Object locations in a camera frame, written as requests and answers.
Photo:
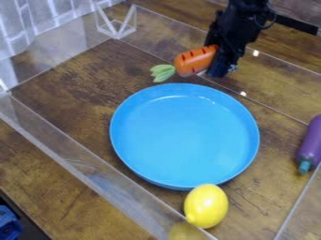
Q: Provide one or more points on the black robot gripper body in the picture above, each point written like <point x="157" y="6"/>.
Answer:
<point x="240" y="23"/>

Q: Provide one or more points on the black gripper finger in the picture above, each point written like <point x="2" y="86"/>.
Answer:
<point x="224" y="63"/>
<point x="213" y="40"/>

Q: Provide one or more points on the orange toy carrot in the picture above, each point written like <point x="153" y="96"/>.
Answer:
<point x="188" y="63"/>

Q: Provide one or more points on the blue round plastic tray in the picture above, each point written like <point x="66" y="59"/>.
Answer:
<point x="184" y="135"/>

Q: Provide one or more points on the purple toy eggplant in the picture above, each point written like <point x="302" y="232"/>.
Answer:
<point x="310" y="153"/>

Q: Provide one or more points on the yellow toy lemon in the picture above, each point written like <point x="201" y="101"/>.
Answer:
<point x="207" y="206"/>

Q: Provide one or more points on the blue object at corner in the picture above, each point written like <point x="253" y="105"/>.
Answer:
<point x="11" y="226"/>

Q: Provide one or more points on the clear acrylic enclosure wall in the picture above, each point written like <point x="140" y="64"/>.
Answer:
<point x="61" y="171"/>

